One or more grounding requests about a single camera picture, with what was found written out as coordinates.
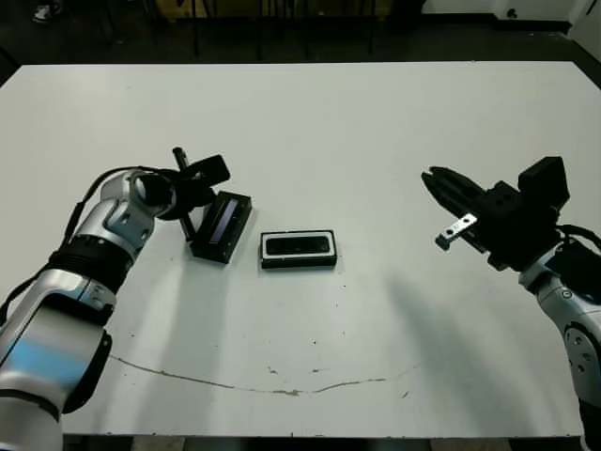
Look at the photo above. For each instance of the black box base white insert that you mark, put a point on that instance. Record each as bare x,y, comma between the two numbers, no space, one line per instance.
296,265

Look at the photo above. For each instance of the slim black camera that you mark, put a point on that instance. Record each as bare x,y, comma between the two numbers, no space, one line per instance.
296,245

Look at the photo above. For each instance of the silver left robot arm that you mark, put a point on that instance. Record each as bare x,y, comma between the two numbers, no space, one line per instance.
94,235

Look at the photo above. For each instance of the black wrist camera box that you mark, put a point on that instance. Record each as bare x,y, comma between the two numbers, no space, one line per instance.
544,181
211,170

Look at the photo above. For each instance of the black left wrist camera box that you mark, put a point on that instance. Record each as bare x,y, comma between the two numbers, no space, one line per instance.
211,170

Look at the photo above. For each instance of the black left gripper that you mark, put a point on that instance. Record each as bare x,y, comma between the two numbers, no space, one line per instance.
188,188

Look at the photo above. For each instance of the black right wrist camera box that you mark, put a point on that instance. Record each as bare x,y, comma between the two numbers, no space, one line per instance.
544,181

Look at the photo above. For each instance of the black box lid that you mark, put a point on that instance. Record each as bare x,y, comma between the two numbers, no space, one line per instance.
239,216

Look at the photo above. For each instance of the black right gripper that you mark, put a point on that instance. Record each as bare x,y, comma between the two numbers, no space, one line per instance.
512,230

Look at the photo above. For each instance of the small black wall fitting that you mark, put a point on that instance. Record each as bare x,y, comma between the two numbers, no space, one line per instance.
511,13

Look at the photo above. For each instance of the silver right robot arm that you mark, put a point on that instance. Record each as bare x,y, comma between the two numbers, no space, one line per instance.
563,305

